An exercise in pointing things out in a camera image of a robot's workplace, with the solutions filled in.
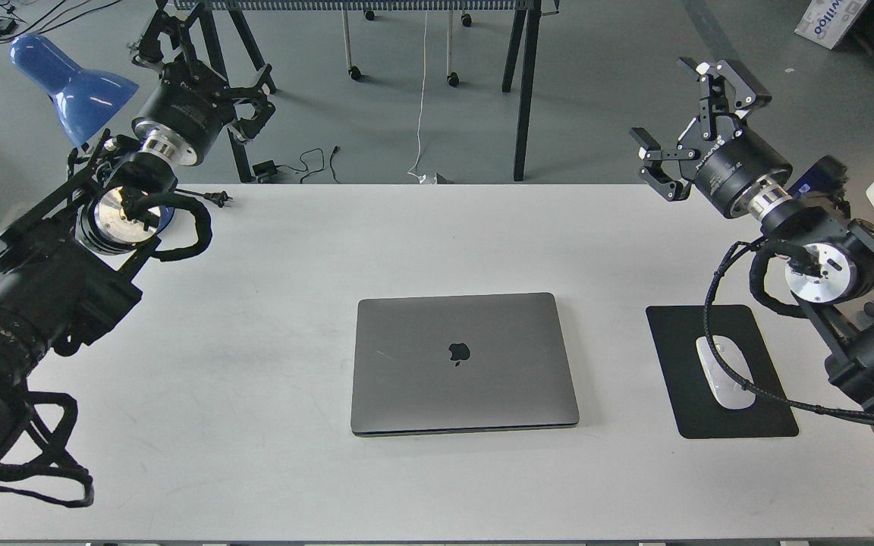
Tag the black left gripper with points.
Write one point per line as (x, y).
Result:
(179, 114)

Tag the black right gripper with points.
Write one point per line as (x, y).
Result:
(740, 171)

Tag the grey laptop computer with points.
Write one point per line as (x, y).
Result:
(460, 363)

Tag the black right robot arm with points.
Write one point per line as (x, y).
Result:
(813, 260)

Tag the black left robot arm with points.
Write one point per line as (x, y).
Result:
(69, 263)

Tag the black lamp power plug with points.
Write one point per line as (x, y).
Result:
(218, 198)

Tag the blue desk lamp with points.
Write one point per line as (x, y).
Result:
(85, 101)

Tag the white wheeled cart legs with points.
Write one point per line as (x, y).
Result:
(400, 49)

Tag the cardboard box with print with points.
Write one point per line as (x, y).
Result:
(826, 22)

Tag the black mouse pad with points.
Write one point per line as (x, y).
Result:
(677, 332)

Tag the white computer mouse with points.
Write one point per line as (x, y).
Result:
(726, 391)

